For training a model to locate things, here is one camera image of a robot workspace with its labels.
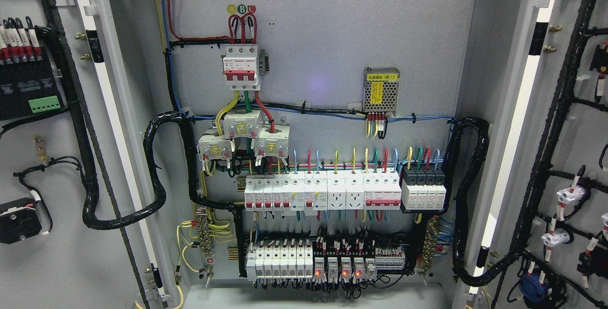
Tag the white current transformers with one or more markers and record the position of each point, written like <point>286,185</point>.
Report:
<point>244,130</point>

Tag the white socket breaker row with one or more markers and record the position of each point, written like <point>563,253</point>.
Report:
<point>315,191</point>

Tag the metal mesh power supply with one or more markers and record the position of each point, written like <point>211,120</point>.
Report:
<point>380,89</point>

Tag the red white main breaker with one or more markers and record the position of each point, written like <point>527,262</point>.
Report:
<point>242,67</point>

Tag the black surge protector block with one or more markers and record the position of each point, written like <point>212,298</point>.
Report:
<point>423,191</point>

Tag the relay terminal row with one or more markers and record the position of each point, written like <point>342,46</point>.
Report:
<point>323,260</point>

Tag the black digital power meter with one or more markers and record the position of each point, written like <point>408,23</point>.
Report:
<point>27,81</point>

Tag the white rotary switch left door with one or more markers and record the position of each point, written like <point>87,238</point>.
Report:
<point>18,220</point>

